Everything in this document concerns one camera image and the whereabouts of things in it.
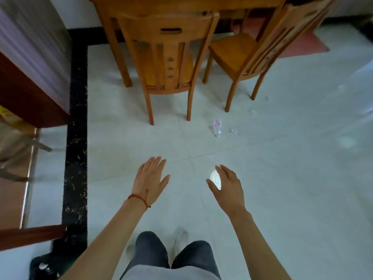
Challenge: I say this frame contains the person's left hand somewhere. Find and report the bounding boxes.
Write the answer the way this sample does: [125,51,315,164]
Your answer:
[131,156,171,206]

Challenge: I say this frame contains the person's right forearm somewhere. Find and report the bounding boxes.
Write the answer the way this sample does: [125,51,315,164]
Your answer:
[229,210,292,280]

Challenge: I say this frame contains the person's grey shirt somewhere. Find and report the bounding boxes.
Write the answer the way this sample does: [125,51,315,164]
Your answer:
[120,265,221,280]

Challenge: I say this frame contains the white round plastic lid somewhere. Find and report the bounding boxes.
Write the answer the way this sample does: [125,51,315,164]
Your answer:
[209,169,222,191]

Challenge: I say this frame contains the wooden dining table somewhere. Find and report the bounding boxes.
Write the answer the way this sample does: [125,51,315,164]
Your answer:
[88,0,289,88]

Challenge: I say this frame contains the person's dark trousers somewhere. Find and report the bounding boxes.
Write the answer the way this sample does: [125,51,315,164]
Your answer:
[120,231,222,280]

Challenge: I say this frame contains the person's left forearm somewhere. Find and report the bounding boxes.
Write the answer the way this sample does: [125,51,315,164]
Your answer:
[60,198,153,280]

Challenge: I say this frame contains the dark wooden frame rail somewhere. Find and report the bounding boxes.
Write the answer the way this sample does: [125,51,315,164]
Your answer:
[0,224,68,252]

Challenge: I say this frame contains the wooden chair with carved back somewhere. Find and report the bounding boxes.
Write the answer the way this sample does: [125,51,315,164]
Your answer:
[203,0,339,113]

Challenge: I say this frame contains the red string bracelet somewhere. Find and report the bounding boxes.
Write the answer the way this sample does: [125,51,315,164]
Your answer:
[127,188,152,211]

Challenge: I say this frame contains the dark wooden cabinet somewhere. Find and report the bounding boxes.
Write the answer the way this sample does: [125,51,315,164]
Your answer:
[0,0,72,129]

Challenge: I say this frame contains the black trash bag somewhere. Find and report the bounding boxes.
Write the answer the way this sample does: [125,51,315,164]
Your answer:
[29,238,88,280]

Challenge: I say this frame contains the red floor mat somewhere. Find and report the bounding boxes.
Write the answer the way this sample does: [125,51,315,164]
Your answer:
[233,17,330,59]

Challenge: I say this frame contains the wooden chair with slotted back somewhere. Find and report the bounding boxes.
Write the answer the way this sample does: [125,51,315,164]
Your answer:
[116,11,221,126]

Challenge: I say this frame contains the person's right hand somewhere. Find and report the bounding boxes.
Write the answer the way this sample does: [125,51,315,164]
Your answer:
[206,164,249,217]

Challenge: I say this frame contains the metal-legged stool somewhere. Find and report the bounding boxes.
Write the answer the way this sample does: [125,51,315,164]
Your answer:
[0,122,53,183]

